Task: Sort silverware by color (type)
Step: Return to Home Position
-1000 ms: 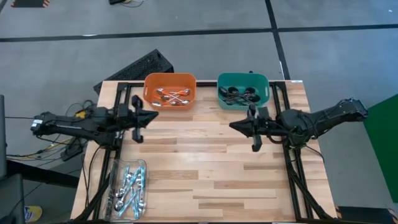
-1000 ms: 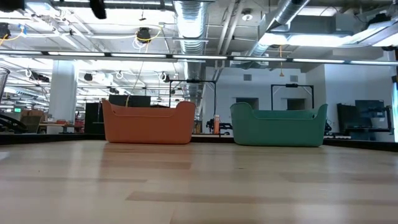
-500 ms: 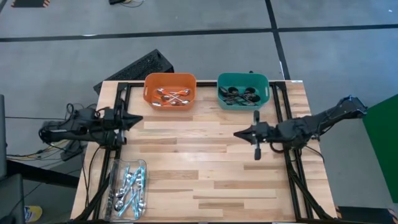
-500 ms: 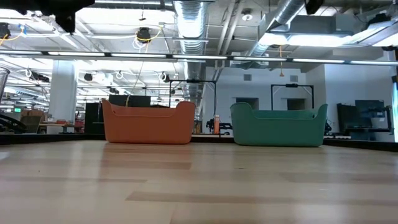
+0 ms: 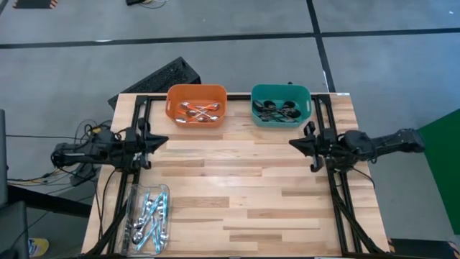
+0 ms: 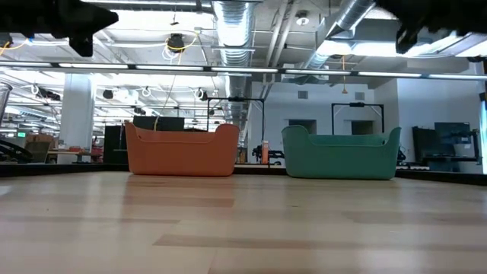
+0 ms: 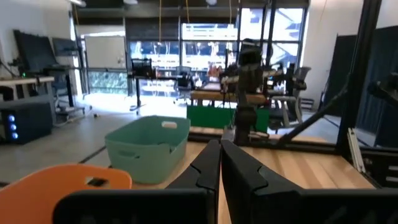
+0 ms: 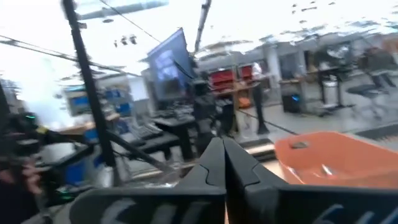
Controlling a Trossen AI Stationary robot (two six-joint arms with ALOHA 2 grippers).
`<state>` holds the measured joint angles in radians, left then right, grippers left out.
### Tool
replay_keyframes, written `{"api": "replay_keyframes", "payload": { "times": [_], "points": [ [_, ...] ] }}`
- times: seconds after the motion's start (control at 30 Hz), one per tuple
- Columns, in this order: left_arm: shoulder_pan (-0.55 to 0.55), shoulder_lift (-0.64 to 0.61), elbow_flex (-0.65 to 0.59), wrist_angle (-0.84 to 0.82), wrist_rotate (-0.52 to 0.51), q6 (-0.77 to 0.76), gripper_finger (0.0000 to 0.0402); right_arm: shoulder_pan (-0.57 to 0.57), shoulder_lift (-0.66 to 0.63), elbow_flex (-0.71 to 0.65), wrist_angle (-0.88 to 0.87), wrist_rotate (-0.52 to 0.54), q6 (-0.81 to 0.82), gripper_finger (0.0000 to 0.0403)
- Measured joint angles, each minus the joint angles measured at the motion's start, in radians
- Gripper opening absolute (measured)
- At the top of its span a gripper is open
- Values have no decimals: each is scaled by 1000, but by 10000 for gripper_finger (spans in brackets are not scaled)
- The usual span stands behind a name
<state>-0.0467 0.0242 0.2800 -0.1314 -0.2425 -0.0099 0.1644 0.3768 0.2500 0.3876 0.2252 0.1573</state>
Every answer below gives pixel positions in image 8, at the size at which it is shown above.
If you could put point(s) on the black desk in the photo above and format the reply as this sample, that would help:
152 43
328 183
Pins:
174 121

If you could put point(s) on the person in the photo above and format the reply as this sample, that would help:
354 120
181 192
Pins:
258 102

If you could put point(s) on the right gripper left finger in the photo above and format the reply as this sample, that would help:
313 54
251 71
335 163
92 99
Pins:
155 208

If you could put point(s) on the orange plastic bin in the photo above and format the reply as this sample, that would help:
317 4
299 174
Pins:
357 155

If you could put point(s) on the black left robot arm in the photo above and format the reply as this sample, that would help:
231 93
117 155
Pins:
18 146

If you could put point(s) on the black equipment stand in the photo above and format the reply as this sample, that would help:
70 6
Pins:
203 109

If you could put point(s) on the person's hand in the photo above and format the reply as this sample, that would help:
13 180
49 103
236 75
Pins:
31 179

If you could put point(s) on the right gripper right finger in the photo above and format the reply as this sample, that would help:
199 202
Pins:
311 208

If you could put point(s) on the large display monitor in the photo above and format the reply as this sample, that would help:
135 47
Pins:
169 71

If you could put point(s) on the red storage bin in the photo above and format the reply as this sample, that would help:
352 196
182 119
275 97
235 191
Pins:
222 79
245 72

